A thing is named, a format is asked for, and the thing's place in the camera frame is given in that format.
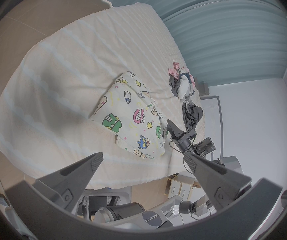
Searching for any bed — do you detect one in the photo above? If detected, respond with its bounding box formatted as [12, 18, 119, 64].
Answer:
[0, 3, 224, 191]

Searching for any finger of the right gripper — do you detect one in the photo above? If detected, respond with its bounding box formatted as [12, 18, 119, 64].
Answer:
[167, 119, 184, 138]

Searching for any grey bedside table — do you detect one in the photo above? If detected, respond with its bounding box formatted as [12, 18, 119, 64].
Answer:
[193, 77, 210, 96]

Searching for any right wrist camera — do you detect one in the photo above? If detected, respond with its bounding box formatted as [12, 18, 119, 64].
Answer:
[183, 130, 198, 140]

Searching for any black garment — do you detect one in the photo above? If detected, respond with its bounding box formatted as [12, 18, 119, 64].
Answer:
[182, 101, 204, 132]

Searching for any white wooden bedside table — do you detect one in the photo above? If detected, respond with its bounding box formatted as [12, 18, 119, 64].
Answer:
[164, 175, 197, 201]

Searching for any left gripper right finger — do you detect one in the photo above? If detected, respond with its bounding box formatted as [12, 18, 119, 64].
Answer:
[184, 152, 253, 211]

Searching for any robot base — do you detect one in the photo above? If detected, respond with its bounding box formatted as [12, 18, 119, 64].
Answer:
[76, 184, 217, 231]

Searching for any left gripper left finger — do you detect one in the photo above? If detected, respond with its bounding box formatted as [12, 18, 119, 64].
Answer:
[34, 152, 104, 212]

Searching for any pile of clothes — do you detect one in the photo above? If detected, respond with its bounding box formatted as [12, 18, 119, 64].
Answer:
[168, 60, 196, 104]

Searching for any white printed pyjama top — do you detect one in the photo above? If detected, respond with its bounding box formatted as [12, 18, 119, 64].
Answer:
[90, 71, 168, 159]

